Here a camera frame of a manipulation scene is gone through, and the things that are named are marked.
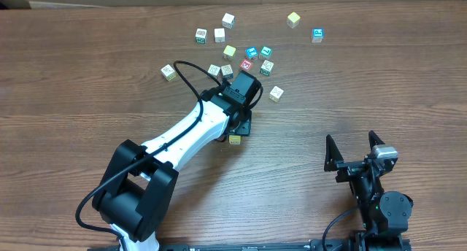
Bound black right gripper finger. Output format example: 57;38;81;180
324;134;344;171
368;130;385;150

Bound cream umbrella wooden block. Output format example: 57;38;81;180
269;86;284;102

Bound yellow top wooden block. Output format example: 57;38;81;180
228;135;242;145

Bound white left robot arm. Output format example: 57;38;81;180
92;72;263;250

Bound cream block blue letter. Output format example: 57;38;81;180
220;64;234;80

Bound red top wooden block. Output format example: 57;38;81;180
239;59;253;72

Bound cream block green side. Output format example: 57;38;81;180
260;60;274;76

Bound cream block red letter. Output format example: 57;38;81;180
207;64;221;79

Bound blue top wooden block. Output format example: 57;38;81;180
245;47;258;61

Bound yellow top block middle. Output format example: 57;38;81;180
223;45;236;60

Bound green top wooden block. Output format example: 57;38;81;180
259;46;273;60

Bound plain cream wooden block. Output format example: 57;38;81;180
214;28;225;43

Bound cream block green letter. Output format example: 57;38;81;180
195;28;207;44

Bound cream block top row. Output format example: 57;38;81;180
222;13;236;29

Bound cream block brown drawing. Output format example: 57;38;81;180
161;64;177;81

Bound yellow top block far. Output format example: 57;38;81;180
287;12;301;28

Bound blue top block far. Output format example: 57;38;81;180
312;28;324;43

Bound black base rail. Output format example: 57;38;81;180
153;238;412;251

